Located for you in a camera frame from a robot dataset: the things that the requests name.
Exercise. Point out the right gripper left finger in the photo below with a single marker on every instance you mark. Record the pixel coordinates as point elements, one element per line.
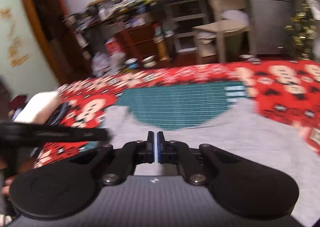
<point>115,166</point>

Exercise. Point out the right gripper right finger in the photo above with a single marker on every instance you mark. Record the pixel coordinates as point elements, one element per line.
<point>241,186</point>

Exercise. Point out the grey polo shirt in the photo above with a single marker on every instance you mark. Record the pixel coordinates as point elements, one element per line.
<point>240,131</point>

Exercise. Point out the person left hand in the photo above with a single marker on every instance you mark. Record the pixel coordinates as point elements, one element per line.
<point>7,213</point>

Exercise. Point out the folded white towel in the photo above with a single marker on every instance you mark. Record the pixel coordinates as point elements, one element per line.
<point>39,108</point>

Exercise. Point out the folded blue jeans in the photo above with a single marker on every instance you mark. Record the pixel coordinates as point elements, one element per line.
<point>58,114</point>

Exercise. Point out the green cutting mat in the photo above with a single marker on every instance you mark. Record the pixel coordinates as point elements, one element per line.
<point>140,110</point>

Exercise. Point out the red christmas pattern blanket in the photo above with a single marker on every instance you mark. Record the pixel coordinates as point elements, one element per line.
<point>284,91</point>

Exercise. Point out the blue ceramic cup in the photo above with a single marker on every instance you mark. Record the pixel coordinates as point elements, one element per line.
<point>131,63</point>

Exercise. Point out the white ceramic cup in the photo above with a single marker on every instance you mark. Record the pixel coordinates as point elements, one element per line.
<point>149,62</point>

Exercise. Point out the wooden drawer chest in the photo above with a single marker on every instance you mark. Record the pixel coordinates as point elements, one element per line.
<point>138,42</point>

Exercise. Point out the small christmas tree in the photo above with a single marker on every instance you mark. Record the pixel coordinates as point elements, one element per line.
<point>302,32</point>

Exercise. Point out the white drawer unit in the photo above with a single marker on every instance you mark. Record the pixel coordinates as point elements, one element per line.
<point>183,16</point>

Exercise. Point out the beige plastic chair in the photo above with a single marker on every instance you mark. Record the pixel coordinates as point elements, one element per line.
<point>223,28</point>

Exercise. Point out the dark desk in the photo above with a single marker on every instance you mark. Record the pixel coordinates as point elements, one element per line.
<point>159,14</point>

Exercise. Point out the grey refrigerator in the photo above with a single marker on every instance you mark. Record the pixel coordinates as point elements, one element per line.
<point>270,18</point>

